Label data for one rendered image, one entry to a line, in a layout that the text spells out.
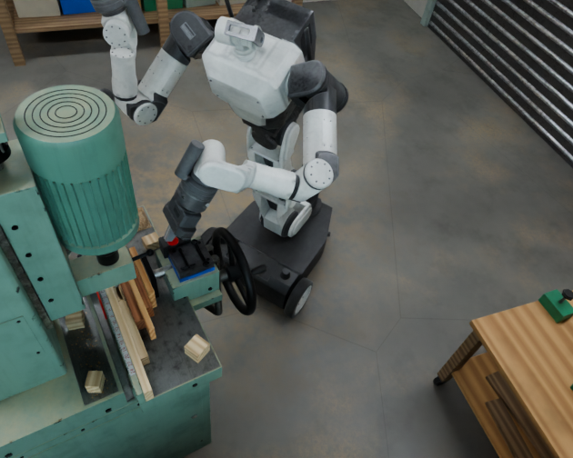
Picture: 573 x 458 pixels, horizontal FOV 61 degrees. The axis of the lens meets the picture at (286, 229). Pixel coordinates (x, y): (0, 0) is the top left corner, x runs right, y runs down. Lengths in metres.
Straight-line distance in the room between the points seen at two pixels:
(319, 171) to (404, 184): 1.96
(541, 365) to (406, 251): 1.06
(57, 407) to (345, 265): 1.66
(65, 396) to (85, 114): 0.76
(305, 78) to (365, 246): 1.53
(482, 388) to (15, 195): 1.90
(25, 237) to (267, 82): 0.72
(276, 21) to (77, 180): 0.79
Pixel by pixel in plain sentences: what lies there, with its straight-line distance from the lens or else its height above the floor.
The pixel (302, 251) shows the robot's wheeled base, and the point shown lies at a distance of 2.41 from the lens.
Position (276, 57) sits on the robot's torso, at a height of 1.35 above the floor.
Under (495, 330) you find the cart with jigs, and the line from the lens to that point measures 2.00.
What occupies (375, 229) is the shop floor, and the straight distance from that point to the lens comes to 2.82.
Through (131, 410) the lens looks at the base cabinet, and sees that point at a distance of 1.50.
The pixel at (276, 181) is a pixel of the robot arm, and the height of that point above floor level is 1.23.
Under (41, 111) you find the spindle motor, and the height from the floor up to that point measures 1.50.
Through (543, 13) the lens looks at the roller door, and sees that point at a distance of 4.00.
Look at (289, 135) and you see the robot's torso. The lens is 1.73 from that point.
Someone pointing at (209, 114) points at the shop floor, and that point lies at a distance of 3.42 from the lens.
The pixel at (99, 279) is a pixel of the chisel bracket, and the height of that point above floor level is 1.05.
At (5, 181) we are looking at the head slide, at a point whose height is 1.42.
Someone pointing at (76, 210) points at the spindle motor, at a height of 1.34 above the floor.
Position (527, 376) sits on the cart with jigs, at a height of 0.53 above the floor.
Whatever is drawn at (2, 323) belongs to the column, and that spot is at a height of 1.12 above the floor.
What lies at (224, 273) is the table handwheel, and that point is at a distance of 1.50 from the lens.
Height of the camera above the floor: 2.06
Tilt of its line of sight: 50 degrees down
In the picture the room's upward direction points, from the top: 10 degrees clockwise
